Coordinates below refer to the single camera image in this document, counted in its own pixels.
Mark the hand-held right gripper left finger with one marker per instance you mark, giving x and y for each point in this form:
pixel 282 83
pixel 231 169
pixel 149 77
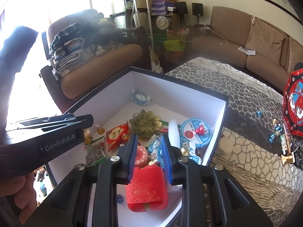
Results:
pixel 132 158

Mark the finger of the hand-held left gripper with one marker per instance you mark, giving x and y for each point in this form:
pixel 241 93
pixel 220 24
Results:
pixel 59 123

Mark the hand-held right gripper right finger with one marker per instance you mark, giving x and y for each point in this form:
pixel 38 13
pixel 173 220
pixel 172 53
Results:
pixel 165 160

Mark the black box with white inside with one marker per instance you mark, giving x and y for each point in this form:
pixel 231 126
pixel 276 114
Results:
pixel 165 87

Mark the person's left hand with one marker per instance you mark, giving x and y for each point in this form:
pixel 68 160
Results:
pixel 23 194

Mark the pink round tin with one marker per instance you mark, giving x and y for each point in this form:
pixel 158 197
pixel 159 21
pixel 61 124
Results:
pixel 141 155

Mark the white and blue snack packet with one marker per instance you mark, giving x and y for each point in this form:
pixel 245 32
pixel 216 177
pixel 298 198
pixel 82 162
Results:
pixel 152 146

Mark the red snack packet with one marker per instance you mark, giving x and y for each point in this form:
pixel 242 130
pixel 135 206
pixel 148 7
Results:
pixel 117 137

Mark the clear cookie packet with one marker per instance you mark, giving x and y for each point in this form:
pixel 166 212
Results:
pixel 88 138

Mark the red gift box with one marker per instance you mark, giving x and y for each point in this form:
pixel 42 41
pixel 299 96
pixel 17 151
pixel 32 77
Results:
pixel 146 191

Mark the round blue-lidded cup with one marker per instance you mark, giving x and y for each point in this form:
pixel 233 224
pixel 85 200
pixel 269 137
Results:
pixel 189 132

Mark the clear nut packet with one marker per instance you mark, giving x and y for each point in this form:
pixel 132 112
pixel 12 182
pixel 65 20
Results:
pixel 94 155

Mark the small wrapped cookie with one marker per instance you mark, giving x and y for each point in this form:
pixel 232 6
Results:
pixel 100 130

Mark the red foil candy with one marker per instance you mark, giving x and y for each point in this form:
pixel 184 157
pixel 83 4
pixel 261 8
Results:
pixel 200 130

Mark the small white round object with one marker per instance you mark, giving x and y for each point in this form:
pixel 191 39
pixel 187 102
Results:
pixel 221 146

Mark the white and blue wrapped candy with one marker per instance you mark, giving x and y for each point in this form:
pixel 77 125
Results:
pixel 140 98

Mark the brown armchair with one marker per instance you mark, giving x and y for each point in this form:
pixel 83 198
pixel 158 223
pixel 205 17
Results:
pixel 99 75

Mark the pile of folded clothes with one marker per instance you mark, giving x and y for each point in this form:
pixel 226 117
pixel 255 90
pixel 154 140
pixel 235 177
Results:
pixel 68 52

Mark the grey patterned blanket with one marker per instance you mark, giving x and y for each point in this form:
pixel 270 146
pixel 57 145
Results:
pixel 248 146

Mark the white garment steamer base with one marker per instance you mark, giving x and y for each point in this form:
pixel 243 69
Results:
pixel 156 65

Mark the blue foil wrapped candy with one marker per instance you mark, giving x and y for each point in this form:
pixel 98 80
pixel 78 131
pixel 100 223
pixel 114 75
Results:
pixel 278 128
pixel 259 114

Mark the gold foil wrapped candy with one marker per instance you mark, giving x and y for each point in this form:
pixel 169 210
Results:
pixel 274 122

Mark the green shopping bag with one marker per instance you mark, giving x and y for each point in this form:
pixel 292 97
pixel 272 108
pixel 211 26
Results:
pixel 174 45

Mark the green patterned stick packet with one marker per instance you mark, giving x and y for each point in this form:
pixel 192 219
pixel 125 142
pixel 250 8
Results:
pixel 283 144

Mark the gold snack packet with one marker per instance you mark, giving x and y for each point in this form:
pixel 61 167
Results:
pixel 287 159

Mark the beige long stick packet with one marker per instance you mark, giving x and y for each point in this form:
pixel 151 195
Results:
pixel 288 137

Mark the brown sofa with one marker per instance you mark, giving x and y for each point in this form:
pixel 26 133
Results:
pixel 224 42

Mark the white paper sheet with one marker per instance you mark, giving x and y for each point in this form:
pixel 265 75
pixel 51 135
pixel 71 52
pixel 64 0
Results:
pixel 246 50

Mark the white power strip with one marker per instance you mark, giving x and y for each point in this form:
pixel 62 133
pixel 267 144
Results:
pixel 204 28

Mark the round cookie tin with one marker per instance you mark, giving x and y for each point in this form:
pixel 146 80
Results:
pixel 163 22

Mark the white garment steamer pole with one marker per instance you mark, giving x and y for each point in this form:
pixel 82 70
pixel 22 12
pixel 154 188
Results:
pixel 148 16

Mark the cardboard box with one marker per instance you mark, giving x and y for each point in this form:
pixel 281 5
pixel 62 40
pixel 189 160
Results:
pixel 176 22

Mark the red hexagonal box lid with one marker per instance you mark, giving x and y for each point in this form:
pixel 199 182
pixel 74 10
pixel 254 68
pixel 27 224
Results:
pixel 296 104

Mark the purple tissue pack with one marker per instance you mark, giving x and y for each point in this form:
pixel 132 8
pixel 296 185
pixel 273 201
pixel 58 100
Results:
pixel 162 7
pixel 161 12
pixel 163 2

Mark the black speaker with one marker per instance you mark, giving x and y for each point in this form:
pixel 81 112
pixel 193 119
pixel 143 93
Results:
pixel 181 8
pixel 197 9

